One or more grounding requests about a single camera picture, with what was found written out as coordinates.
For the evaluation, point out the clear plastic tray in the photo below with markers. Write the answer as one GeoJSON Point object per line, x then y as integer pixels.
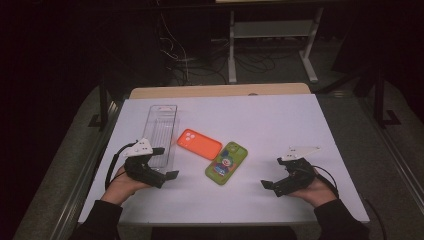
{"type": "Point", "coordinates": [163, 126]}

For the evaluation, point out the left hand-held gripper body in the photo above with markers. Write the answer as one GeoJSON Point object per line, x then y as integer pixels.
{"type": "Point", "coordinates": [143, 170]}

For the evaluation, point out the person's right hand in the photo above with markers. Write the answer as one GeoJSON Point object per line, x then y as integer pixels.
{"type": "Point", "coordinates": [316, 193]}

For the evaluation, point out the green clown print phone case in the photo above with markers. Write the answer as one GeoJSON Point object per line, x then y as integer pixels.
{"type": "Point", "coordinates": [226, 163]}

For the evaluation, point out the light wooden table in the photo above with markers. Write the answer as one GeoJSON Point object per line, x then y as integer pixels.
{"type": "Point", "coordinates": [216, 90]}

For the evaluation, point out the person's left hand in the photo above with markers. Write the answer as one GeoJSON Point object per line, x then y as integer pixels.
{"type": "Point", "coordinates": [121, 188]}

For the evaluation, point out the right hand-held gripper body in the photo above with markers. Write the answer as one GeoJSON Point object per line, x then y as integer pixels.
{"type": "Point", "coordinates": [298, 176]}

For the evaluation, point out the grey metal rail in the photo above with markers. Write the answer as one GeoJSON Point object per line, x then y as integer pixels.
{"type": "Point", "coordinates": [396, 163]}
{"type": "Point", "coordinates": [86, 180]}

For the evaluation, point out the black metal stand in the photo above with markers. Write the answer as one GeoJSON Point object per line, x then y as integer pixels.
{"type": "Point", "coordinates": [104, 106]}
{"type": "Point", "coordinates": [380, 100]}

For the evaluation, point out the orange phone case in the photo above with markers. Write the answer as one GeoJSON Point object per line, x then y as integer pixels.
{"type": "Point", "coordinates": [200, 144]}

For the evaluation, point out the white metal table frame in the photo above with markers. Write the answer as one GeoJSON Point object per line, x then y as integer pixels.
{"type": "Point", "coordinates": [271, 29]}

